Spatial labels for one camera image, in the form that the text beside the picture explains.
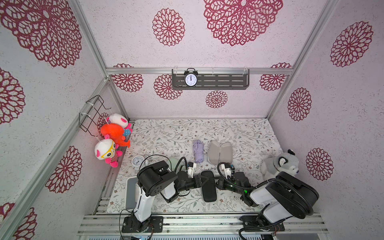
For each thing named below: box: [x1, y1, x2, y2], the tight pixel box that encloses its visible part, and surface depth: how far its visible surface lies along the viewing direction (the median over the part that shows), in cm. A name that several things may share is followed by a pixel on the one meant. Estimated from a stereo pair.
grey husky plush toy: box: [260, 149, 300, 180], surface depth 77 cm
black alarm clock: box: [184, 67, 199, 88], surface depth 92 cm
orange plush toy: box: [100, 123, 131, 148], surface depth 91 cm
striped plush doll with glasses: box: [94, 134, 123, 168], surface depth 82 cm
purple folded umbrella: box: [192, 139, 205, 164], surface depth 99 cm
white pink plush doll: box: [106, 113, 133, 136], surface depth 97 cm
